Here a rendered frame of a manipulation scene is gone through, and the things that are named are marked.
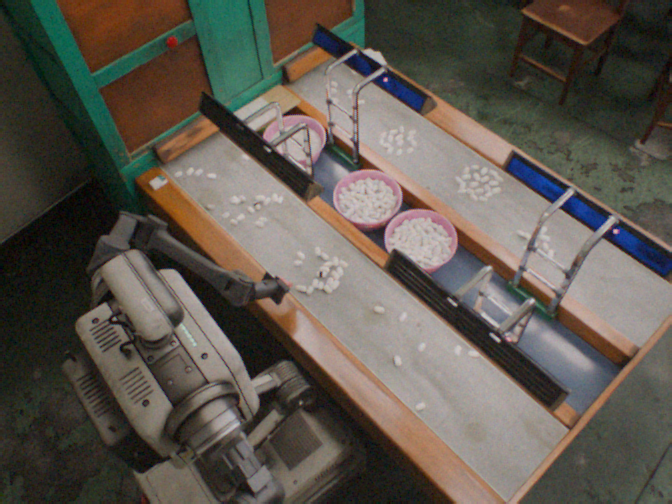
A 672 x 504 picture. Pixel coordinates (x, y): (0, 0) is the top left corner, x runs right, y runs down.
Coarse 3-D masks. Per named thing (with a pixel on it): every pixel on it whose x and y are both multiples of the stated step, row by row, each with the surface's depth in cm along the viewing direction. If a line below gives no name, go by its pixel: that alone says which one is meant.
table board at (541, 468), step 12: (660, 336) 198; (648, 348) 195; (636, 360) 193; (624, 372) 191; (612, 384) 189; (600, 396) 187; (588, 408) 192; (588, 420) 183; (576, 432) 181; (564, 444) 180; (552, 456) 178; (540, 468) 176; (528, 480) 174; (516, 492) 173
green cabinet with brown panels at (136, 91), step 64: (0, 0) 213; (64, 0) 181; (128, 0) 196; (192, 0) 211; (256, 0) 231; (320, 0) 257; (64, 64) 192; (128, 64) 209; (192, 64) 230; (256, 64) 253; (128, 128) 227
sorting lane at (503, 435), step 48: (192, 192) 240; (240, 192) 239; (288, 192) 238; (240, 240) 226; (288, 240) 225; (336, 240) 224; (336, 288) 213; (384, 288) 212; (336, 336) 202; (384, 336) 202; (432, 336) 201; (432, 384) 192; (480, 384) 191; (480, 432) 183; (528, 432) 182
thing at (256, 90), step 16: (352, 32) 283; (272, 80) 265; (240, 96) 257; (256, 96) 264; (80, 144) 274; (96, 160) 274; (144, 160) 241; (96, 176) 296; (112, 176) 267; (128, 176) 241; (112, 192) 298; (128, 192) 248; (128, 208) 289; (144, 208) 262; (160, 256) 295
